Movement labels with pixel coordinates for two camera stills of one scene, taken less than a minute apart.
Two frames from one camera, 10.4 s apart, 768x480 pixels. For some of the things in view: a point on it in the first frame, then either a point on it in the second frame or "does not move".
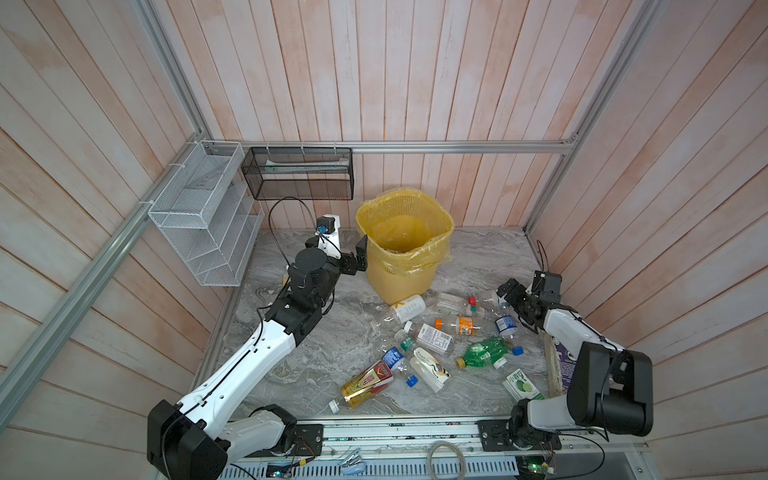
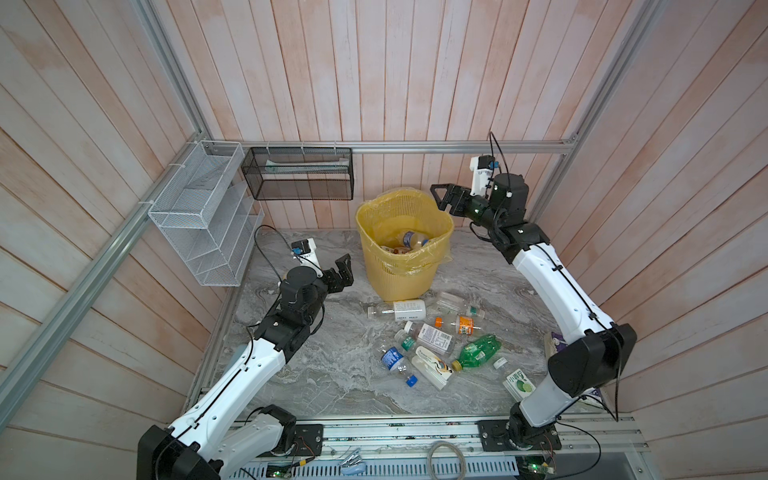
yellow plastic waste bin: [409, 234] does not move
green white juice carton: [521, 387] does not move
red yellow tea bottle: [370, 381] to [396, 250]
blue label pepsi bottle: [395, 360] does not move
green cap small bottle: [404, 339] does not move
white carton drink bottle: [429, 370] does not move
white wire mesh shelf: [210, 208] does not move
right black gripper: [513, 295] to [462, 195]
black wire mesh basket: [300, 173] does not move
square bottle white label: [430, 338] does not move
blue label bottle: [508, 329] to [414, 240]
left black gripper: [350, 267] to [346, 275]
